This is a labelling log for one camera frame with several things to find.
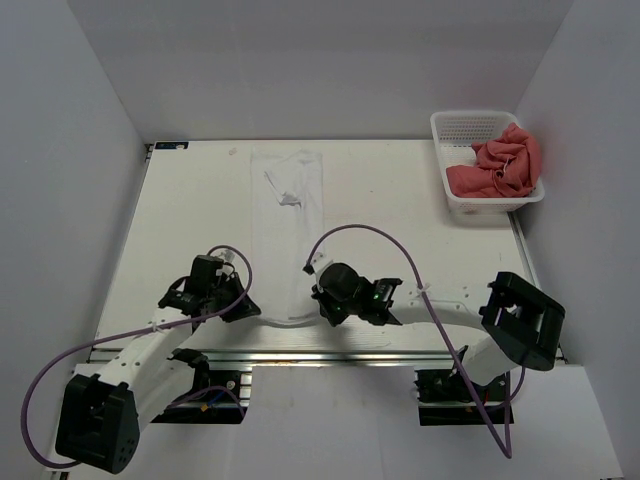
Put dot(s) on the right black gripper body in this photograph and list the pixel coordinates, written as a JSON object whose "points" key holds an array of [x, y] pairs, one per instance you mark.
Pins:
{"points": [[336, 310]]}

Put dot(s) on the pink t shirt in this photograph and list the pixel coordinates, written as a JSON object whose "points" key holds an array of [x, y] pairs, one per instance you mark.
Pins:
{"points": [[506, 167]]}

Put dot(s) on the white plastic basket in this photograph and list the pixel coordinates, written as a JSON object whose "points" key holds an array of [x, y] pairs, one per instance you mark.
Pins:
{"points": [[454, 132]]}

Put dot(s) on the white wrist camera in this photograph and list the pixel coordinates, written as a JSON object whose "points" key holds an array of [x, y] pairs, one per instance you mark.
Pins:
{"points": [[227, 257], [317, 264]]}

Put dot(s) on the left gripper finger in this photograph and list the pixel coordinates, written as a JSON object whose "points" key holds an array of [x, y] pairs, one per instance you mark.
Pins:
{"points": [[245, 309], [239, 292]]}

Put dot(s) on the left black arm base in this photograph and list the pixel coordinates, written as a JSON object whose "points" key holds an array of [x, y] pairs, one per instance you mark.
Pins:
{"points": [[217, 396]]}

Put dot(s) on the white t shirt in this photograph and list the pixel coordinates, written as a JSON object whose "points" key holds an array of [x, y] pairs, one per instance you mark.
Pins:
{"points": [[287, 219]]}

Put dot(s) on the blue table label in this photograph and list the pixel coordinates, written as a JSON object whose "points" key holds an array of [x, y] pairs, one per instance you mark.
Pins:
{"points": [[181, 145]]}

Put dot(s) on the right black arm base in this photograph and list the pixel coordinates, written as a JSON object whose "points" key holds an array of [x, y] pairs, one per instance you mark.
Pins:
{"points": [[444, 400]]}

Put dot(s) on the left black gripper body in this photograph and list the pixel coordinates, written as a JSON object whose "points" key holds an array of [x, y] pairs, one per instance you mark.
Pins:
{"points": [[221, 293]]}

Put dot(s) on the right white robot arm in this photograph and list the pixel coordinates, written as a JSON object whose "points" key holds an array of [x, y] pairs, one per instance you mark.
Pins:
{"points": [[522, 324]]}

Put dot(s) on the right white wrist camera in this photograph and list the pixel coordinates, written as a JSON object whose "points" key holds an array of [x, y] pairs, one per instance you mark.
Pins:
{"points": [[317, 264]]}

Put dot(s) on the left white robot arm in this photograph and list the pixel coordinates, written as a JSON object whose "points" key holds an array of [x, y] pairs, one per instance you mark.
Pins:
{"points": [[103, 414]]}

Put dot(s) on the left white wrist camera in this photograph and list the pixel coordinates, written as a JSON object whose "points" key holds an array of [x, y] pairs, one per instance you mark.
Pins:
{"points": [[227, 257]]}

